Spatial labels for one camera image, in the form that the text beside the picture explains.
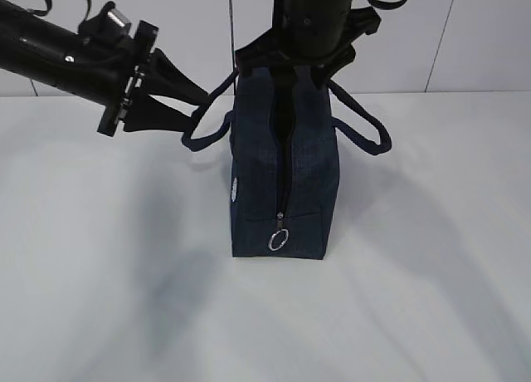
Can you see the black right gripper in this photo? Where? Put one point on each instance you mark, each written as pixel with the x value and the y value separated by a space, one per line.
pixel 323 42

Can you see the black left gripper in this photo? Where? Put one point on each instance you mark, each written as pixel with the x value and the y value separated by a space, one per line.
pixel 102 67

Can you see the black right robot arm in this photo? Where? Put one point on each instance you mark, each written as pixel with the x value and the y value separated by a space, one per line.
pixel 314 33

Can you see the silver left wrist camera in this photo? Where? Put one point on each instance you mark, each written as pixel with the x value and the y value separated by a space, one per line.
pixel 119 21

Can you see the dark navy lunch bag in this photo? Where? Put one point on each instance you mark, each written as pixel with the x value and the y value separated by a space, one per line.
pixel 285 169

